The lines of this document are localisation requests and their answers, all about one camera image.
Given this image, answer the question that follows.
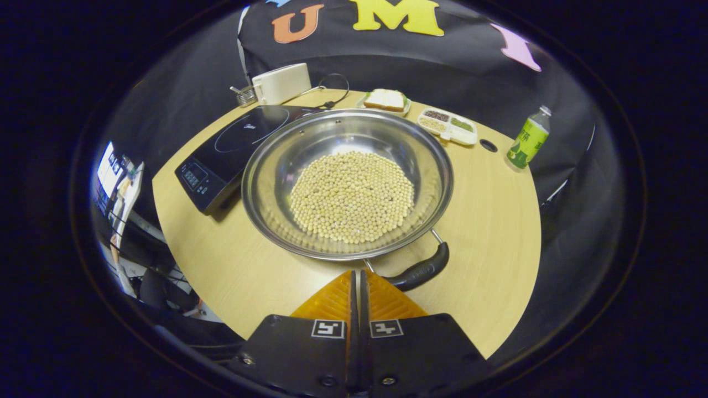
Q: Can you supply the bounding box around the white rectangular plate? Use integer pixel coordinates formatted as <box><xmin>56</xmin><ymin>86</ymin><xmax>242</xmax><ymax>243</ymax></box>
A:
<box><xmin>356</xmin><ymin>90</ymin><xmax>412</xmax><ymax>117</ymax></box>

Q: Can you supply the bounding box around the stainless steel pot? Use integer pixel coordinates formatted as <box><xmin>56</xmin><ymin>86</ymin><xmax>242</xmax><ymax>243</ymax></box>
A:
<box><xmin>241</xmin><ymin>108</ymin><xmax>455</xmax><ymax>292</ymax></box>

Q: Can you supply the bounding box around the metal wire basket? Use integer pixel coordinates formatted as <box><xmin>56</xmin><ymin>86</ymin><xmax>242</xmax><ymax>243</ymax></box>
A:
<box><xmin>230</xmin><ymin>85</ymin><xmax>258</xmax><ymax>107</ymax></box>

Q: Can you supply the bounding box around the black power cable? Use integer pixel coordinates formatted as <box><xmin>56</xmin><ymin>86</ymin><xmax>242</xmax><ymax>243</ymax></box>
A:
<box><xmin>301</xmin><ymin>73</ymin><xmax>350</xmax><ymax>114</ymax></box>

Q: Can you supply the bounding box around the lit computer monitor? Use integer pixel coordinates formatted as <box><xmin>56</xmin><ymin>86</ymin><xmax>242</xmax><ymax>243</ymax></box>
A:
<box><xmin>97</xmin><ymin>142</ymin><xmax>123</xmax><ymax>194</ymax></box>

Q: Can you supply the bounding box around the black office chair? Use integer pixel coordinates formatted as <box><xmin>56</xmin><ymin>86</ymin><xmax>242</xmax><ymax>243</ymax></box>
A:
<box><xmin>139</xmin><ymin>269</ymin><xmax>197</xmax><ymax>313</ymax></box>

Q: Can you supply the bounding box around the black induction cooktop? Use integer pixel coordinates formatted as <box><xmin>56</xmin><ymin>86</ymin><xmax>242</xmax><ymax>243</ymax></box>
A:
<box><xmin>175</xmin><ymin>105</ymin><xmax>327</xmax><ymax>216</ymax></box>

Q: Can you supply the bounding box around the white toaster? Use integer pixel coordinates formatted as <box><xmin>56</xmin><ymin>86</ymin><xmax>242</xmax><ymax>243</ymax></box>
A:
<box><xmin>252</xmin><ymin>62</ymin><xmax>312</xmax><ymax>106</ymax></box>

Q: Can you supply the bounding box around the green drink bottle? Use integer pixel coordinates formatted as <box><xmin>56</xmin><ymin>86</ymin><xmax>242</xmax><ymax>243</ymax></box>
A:
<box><xmin>506</xmin><ymin>106</ymin><xmax>552</xmax><ymax>169</ymax></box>

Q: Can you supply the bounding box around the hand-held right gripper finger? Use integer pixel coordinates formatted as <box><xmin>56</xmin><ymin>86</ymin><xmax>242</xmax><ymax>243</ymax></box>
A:
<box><xmin>361</xmin><ymin>270</ymin><xmax>493</xmax><ymax>396</ymax></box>
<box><xmin>224</xmin><ymin>270</ymin><xmax>360</xmax><ymax>396</ymax></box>

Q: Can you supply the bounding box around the white divided bean dish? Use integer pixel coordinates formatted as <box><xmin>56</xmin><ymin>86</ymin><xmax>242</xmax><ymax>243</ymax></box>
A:
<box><xmin>417</xmin><ymin>108</ymin><xmax>478</xmax><ymax>146</ymax></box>

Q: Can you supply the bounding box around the sandwich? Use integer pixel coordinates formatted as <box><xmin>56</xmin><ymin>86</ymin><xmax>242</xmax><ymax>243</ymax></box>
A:
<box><xmin>363</xmin><ymin>88</ymin><xmax>406</xmax><ymax>112</ymax></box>

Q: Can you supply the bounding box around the pile of soybeans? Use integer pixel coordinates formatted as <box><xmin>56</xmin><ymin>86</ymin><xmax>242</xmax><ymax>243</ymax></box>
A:
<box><xmin>289</xmin><ymin>151</ymin><xmax>415</xmax><ymax>245</ymax></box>

